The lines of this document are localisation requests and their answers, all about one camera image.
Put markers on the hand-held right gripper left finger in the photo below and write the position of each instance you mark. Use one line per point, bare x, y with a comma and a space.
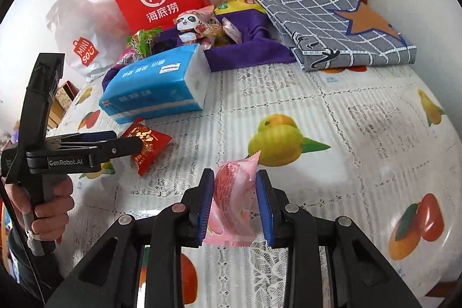
205, 207

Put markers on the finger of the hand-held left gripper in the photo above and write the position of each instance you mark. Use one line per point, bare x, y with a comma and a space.
115, 150
90, 137

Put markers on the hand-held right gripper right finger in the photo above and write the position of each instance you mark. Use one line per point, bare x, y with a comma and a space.
263, 210

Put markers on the red snack packet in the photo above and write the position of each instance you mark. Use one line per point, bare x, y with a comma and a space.
149, 145

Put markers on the purple pink snack packet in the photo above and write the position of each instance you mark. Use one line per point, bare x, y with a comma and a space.
128, 58

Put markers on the green snack packet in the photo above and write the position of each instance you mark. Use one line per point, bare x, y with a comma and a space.
142, 39

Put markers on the panda snack packet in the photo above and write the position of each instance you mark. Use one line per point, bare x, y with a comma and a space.
187, 21

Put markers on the purple cloth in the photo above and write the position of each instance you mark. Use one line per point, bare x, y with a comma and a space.
249, 55

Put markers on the small white pink packet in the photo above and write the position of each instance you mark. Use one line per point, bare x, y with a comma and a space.
231, 29

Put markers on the person's left forearm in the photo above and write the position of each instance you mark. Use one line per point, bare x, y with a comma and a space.
29, 268

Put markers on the person's left hand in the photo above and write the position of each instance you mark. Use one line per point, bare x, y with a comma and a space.
57, 207

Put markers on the brown patterned box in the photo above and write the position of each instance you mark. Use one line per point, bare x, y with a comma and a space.
63, 95

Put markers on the blue tissue pack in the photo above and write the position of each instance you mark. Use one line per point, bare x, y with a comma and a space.
155, 88

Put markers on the white plastic bag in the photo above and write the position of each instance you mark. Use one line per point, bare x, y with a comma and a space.
72, 30

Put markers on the fruit printed tablecloth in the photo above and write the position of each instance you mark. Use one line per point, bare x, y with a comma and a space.
325, 113

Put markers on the large yellow snack bag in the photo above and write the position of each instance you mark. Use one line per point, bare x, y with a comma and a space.
238, 5

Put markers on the grey checked folded cloth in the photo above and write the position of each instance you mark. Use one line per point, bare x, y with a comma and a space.
306, 23

